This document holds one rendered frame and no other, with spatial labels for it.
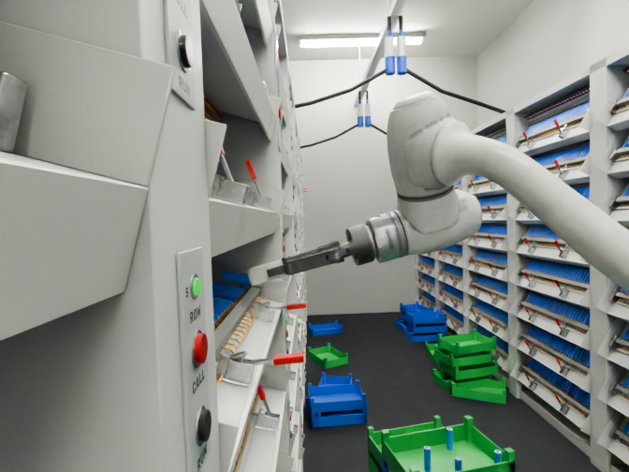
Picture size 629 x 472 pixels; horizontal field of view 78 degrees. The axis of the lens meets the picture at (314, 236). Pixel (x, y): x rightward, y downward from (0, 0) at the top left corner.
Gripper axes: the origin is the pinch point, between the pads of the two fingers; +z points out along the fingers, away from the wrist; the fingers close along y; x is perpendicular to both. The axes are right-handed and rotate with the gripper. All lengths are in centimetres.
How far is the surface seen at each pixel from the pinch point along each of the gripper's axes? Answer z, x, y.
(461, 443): -37, 73, -42
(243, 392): 2.2, 8.1, 32.7
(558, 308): -122, 73, -118
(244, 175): 0.3, -20.5, -13.0
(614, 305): -121, 62, -78
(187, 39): -6, -19, 53
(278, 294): 0.7, 6.9, -12.5
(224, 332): 5.1, 3.6, 22.6
